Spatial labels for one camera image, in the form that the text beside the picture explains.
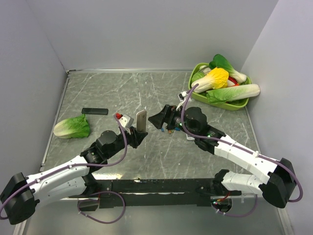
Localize long green white cabbage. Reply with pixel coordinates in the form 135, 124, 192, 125
206, 84, 261, 104

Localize beige white remote control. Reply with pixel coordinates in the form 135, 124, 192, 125
136, 109, 147, 132

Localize bok choy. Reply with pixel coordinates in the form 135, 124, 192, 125
209, 54, 247, 84

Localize green romaine lettuce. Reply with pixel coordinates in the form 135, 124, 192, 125
53, 114, 90, 139

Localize battery pile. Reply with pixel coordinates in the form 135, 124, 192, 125
168, 127, 180, 134

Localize green plastic basket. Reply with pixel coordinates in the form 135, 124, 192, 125
188, 63, 249, 111

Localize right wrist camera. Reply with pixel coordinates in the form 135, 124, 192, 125
178, 91, 188, 101

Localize black base frame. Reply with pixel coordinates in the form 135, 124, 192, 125
70, 178, 241, 209

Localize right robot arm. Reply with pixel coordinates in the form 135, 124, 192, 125
148, 105, 296, 208

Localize white remote with display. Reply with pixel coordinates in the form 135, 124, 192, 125
186, 134, 195, 141

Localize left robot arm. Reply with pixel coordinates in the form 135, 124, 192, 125
0, 127, 148, 225

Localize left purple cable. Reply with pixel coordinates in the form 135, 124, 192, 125
0, 115, 129, 224

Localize small green cabbage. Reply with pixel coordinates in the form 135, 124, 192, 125
191, 71, 204, 83

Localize black slim remote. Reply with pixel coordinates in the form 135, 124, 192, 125
81, 107, 109, 115

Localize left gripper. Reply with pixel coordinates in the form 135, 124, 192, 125
106, 126, 148, 158

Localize yellow napa cabbage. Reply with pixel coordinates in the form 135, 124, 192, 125
191, 68, 229, 94

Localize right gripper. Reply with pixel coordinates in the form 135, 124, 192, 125
148, 104, 198, 138

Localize red pepper toy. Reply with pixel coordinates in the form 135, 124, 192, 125
227, 76, 240, 87

